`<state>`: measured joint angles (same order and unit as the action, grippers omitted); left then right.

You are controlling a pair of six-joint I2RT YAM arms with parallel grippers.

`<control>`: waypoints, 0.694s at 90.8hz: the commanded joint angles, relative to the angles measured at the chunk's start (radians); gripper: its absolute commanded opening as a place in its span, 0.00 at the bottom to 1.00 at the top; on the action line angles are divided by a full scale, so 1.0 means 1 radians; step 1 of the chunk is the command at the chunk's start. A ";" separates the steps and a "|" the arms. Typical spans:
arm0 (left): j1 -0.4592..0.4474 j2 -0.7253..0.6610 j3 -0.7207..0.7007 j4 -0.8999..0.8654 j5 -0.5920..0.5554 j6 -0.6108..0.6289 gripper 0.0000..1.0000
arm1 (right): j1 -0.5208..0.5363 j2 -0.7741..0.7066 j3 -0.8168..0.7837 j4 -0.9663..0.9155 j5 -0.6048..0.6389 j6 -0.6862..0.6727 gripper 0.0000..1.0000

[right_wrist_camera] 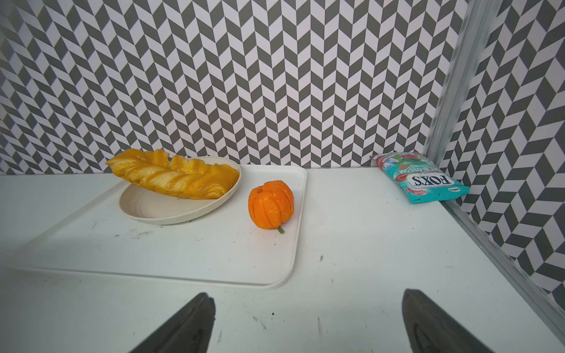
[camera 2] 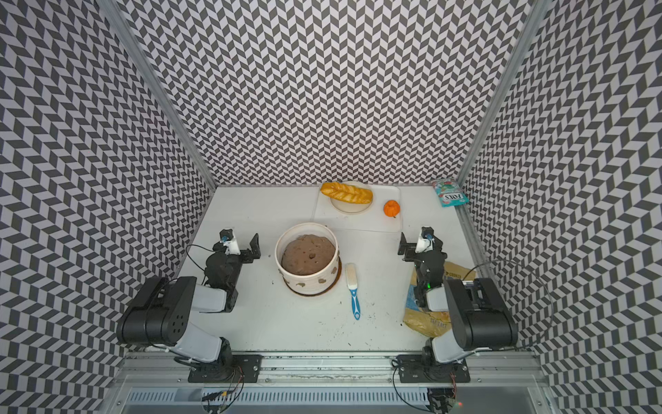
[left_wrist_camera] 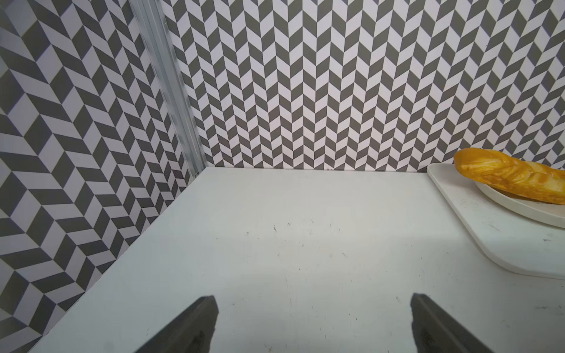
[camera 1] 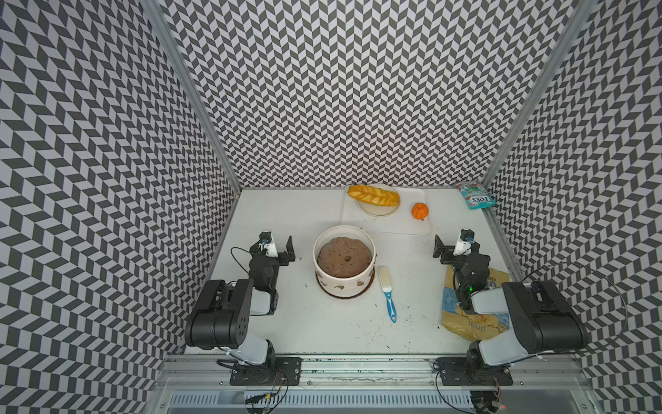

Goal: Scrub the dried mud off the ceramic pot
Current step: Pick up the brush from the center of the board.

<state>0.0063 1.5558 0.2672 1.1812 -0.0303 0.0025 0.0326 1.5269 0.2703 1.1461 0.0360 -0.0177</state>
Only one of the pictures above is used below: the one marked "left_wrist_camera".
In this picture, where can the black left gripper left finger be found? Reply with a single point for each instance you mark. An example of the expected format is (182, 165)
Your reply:
(191, 331)

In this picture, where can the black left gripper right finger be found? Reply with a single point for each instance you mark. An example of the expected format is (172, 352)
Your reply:
(435, 330)

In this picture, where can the white cutting board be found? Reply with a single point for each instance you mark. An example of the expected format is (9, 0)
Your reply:
(516, 243)

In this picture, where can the white round plate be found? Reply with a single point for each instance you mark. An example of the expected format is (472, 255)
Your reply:
(546, 213)

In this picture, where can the golden bread loaf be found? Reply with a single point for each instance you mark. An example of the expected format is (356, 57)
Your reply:
(522, 178)

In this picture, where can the aluminium corner post left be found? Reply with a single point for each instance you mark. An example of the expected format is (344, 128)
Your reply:
(152, 24)

